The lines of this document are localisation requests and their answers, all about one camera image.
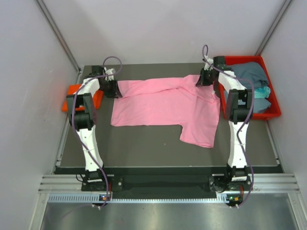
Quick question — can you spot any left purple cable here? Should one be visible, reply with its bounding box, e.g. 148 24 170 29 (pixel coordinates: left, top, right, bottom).
71 56 123 209

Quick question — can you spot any right corner aluminium post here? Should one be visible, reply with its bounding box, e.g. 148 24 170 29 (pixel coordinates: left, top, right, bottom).
255 0 294 56

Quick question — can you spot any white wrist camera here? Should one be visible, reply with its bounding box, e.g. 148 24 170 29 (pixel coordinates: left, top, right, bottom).
105 68 116 81
203 56 213 70

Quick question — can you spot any grey slotted cable duct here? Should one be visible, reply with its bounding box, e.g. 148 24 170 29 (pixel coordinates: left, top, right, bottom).
48 194 229 204

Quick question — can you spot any left corner aluminium post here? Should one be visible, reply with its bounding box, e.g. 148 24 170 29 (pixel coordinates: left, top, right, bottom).
35 0 81 72

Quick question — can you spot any teal t-shirt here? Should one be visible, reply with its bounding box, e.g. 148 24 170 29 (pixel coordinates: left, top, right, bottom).
254 86 271 99

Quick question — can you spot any pink t-shirt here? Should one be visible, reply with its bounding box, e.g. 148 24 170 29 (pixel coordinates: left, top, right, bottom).
111 75 220 148

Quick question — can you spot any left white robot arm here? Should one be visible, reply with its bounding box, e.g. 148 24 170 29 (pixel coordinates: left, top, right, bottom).
62 66 122 192

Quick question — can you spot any aluminium frame rail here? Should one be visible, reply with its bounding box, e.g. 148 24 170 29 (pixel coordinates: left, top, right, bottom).
39 173 300 194

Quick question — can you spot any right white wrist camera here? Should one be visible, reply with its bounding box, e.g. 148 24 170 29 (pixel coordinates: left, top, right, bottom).
203 56 213 70

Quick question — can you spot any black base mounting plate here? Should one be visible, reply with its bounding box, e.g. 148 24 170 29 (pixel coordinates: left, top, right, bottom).
80 167 252 199

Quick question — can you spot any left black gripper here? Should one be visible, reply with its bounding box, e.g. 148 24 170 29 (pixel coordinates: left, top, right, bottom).
99 78 122 98

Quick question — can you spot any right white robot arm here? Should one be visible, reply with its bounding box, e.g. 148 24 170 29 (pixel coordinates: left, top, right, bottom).
196 55 255 193

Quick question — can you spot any grey-blue t-shirt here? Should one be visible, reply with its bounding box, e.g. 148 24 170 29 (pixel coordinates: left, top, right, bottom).
228 62 271 114

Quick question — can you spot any folded orange t-shirt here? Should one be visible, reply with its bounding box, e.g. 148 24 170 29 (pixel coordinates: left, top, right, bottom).
61 84 104 112

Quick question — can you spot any red plastic bin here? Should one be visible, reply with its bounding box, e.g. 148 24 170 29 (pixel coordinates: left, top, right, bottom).
213 56 281 120

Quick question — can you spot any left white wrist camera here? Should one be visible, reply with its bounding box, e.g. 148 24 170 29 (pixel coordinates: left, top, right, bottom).
105 68 116 81

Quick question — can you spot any corner aluminium post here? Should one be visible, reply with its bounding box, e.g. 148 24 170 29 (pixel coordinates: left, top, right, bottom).
255 0 294 56
35 0 81 72

